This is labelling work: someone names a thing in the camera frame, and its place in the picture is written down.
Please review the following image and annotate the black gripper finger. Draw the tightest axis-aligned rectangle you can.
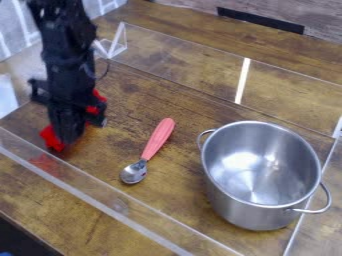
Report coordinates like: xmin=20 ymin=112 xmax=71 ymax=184
xmin=65 ymin=110 xmax=85 ymax=144
xmin=48 ymin=105 xmax=67 ymax=143

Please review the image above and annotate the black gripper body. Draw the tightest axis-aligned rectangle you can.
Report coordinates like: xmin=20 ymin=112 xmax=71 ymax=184
xmin=27 ymin=56 xmax=109 ymax=128

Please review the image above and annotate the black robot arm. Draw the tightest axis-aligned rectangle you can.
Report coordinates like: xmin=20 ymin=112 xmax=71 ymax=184
xmin=25 ymin=0 xmax=107 ymax=151

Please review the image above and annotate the silver steel pot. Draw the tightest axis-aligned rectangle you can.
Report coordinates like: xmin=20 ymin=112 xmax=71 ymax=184
xmin=196 ymin=120 xmax=327 ymax=231

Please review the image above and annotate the red rectangular block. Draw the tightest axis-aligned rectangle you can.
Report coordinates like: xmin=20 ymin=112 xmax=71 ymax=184
xmin=40 ymin=89 xmax=107 ymax=152

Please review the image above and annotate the clear acrylic front barrier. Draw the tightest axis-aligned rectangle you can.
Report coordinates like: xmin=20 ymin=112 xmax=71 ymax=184
xmin=0 ymin=127 xmax=243 ymax=256

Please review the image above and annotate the black strip on table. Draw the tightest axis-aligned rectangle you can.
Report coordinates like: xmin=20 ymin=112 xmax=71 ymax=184
xmin=216 ymin=7 xmax=304 ymax=35

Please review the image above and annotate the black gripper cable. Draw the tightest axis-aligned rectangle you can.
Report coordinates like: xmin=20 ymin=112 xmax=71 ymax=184
xmin=81 ymin=56 xmax=112 ymax=81

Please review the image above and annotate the clear acrylic triangle bracket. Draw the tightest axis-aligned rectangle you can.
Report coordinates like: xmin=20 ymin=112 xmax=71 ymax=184
xmin=92 ymin=22 xmax=128 ymax=60

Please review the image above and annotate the spoon with pink handle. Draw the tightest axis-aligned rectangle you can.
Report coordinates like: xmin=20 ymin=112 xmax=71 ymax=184
xmin=120 ymin=118 xmax=175 ymax=184

